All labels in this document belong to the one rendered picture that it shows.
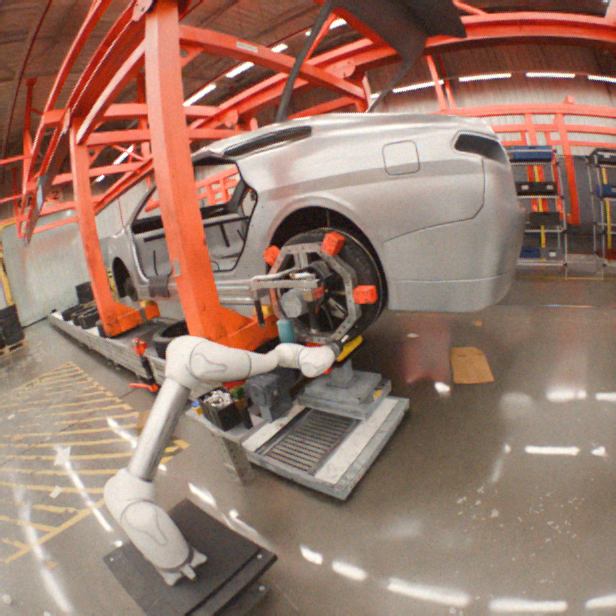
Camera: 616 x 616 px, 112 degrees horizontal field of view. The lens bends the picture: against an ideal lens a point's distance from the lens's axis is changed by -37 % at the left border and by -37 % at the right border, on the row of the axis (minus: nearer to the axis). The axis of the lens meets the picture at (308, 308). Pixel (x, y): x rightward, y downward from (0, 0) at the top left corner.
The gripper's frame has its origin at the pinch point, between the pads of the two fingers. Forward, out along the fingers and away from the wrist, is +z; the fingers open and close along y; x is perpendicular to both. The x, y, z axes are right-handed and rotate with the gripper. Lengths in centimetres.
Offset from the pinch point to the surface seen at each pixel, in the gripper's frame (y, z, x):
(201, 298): -23, -41, 67
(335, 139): 72, 8, 68
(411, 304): 32.0, 6.7, -11.6
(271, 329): -49, 5, 42
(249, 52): 94, 35, 187
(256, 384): -54, -29, 19
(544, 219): 112, 362, -75
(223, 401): -25, -68, 15
